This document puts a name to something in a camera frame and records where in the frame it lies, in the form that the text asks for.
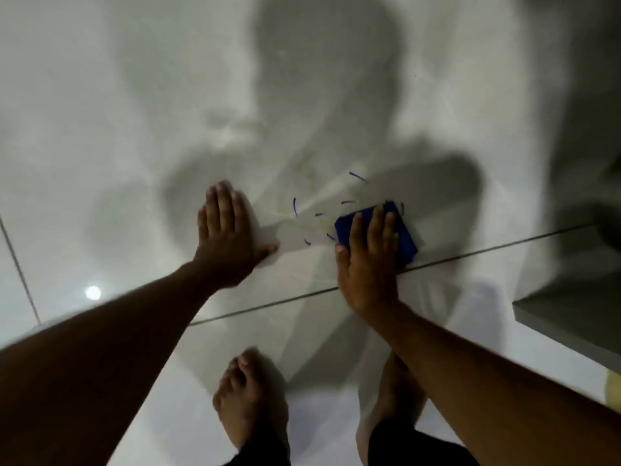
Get person's left forearm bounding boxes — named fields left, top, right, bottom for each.
left=0, top=261, right=218, bottom=466

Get person's left hand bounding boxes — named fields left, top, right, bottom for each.
left=193, top=181, right=278, bottom=291

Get person's right foot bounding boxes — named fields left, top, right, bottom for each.
left=356, top=351, right=428, bottom=464

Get person's black shorts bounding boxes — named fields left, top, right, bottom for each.
left=221, top=418, right=481, bottom=466

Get blue cleaning cloth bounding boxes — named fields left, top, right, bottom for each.
left=334, top=201, right=419, bottom=267

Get person's left foot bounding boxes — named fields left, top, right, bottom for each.
left=212, top=349, right=291, bottom=454

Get person's foot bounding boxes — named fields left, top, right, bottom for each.
left=356, top=351, right=428, bottom=464
left=212, top=349, right=291, bottom=454

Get person's right forearm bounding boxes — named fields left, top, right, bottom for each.
left=367, top=301, right=621, bottom=466

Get person's right hand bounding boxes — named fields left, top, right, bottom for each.
left=335, top=205, right=401, bottom=319

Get grey ledge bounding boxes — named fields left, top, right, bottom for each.
left=512, top=274, right=621, bottom=375

